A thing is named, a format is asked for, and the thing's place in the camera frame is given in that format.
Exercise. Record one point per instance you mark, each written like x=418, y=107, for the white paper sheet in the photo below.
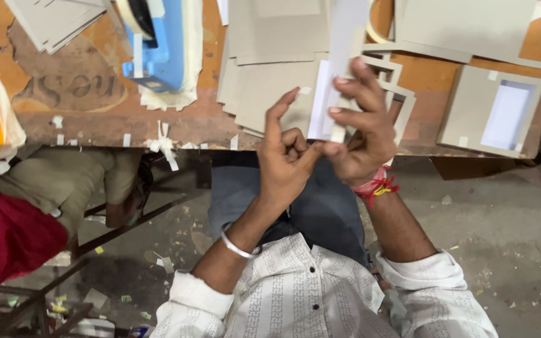
x=320, y=103

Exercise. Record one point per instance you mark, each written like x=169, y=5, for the dark metal bench frame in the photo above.
x=125, y=225

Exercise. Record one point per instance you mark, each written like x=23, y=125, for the long white paper strip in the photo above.
x=348, y=33

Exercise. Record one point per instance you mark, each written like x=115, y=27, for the white paper insert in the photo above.
x=507, y=115

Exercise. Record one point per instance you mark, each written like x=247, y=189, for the stack of grey cardboard sheets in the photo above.
x=270, y=70

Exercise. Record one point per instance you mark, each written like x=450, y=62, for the grey cardboard window frame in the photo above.
x=463, y=108

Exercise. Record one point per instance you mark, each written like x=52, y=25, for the grey cardboard panel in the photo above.
x=463, y=23

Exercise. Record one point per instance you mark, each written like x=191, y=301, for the paper litter scraps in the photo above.
x=96, y=298

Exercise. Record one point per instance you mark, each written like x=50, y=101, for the person's right hand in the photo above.
x=371, y=145

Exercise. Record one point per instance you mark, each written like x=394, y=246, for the white tape scraps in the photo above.
x=163, y=143

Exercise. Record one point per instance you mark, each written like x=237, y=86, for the red thread wristband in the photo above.
x=374, y=185

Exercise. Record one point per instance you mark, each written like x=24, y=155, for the pile of grey cardboard boards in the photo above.
x=54, y=21

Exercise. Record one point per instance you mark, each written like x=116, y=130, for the cream tape roll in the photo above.
x=134, y=14

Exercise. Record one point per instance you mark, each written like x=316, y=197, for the silver bangle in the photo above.
x=235, y=249

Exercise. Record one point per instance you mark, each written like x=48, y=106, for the narrow grey cardboard frame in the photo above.
x=410, y=112

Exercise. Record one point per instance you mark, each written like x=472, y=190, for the blue tape dispenser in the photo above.
x=165, y=56

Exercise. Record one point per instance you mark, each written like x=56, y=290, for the person's left hand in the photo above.
x=280, y=169

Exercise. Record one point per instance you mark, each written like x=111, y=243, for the blue jeans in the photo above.
x=327, y=206

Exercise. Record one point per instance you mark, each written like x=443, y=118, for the small white tape piece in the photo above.
x=305, y=90

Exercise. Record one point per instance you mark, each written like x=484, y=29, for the large grey cardboard frame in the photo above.
x=439, y=51

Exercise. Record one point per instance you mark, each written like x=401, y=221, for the white patterned shirt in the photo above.
x=298, y=295

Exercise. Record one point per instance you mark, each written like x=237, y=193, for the small grey cardboard frame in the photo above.
x=395, y=63

